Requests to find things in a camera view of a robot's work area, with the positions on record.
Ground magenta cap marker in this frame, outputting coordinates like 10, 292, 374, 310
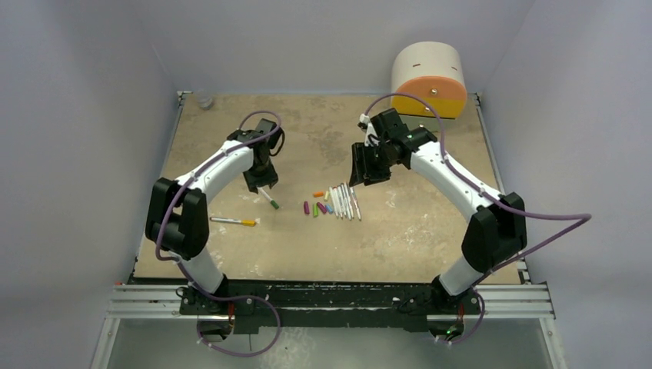
340, 183, 353, 221

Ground dark green cap marker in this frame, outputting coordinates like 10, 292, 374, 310
258, 188, 280, 210

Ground purple cap marker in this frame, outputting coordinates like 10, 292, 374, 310
349, 187, 362, 221

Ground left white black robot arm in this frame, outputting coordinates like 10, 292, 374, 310
145, 118, 284, 314

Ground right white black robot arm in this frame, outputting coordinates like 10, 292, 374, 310
348, 108, 527, 313

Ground clear plastic cup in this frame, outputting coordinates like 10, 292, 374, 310
194, 90, 214, 111

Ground round three-drawer cabinet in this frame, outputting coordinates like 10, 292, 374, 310
391, 42, 467, 119

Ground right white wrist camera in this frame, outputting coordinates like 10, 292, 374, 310
358, 113, 381, 147

